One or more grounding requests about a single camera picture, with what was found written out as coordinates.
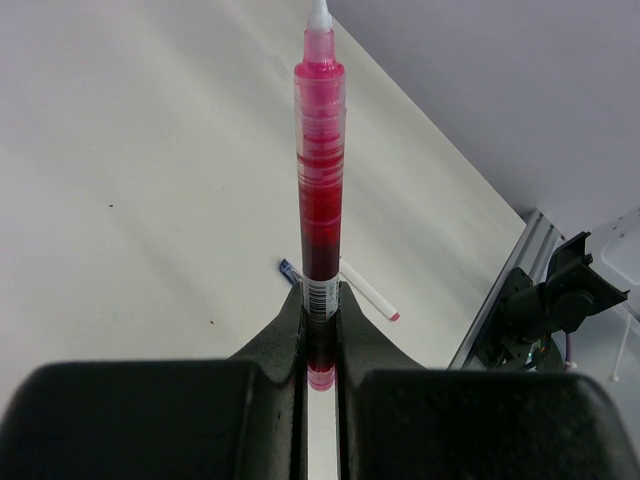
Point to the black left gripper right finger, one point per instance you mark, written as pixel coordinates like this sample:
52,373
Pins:
399,420

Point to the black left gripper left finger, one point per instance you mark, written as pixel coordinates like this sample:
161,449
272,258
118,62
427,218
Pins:
243,417

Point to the white acrylic marker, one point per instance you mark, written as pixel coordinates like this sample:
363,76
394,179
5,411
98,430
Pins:
368,291

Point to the blue ballpoint pen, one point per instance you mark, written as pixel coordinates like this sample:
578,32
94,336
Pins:
289,272

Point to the red pink pen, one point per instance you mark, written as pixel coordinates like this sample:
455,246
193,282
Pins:
320,122

